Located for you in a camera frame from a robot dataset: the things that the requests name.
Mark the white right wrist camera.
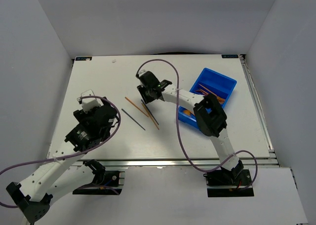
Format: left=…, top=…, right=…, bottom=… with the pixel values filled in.
left=136, top=70, right=146, bottom=78

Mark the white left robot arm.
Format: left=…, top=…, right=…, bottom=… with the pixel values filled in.
left=6, top=102, right=120, bottom=225

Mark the red-orange plastic fork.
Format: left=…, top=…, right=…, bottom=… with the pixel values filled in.
left=195, top=89, right=225, bottom=105

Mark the blue divided plastic tray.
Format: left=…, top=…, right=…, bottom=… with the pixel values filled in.
left=178, top=68, right=237, bottom=129

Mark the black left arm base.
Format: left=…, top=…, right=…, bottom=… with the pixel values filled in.
left=73, top=160, right=123, bottom=195

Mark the orange spoon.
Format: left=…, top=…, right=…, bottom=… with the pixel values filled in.
left=183, top=109, right=194, bottom=116

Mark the dark blue chopstick short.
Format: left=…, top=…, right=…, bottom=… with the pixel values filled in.
left=141, top=99, right=159, bottom=125

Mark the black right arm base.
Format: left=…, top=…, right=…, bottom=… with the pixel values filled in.
left=203, top=169, right=254, bottom=198

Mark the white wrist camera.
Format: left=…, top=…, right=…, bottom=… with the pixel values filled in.
left=77, top=89, right=101, bottom=113
left=136, top=70, right=146, bottom=78

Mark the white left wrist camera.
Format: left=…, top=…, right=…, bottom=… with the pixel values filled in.
left=77, top=89, right=101, bottom=113

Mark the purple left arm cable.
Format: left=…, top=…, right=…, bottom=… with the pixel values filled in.
left=0, top=95, right=121, bottom=208

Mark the dark blue chopstick long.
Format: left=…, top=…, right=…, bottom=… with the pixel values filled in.
left=121, top=108, right=146, bottom=131

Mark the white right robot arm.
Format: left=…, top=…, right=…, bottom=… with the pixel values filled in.
left=136, top=70, right=243, bottom=185

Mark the orange chopstick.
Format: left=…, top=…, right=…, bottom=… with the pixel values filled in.
left=141, top=103, right=159, bottom=130
left=124, top=96, right=149, bottom=117

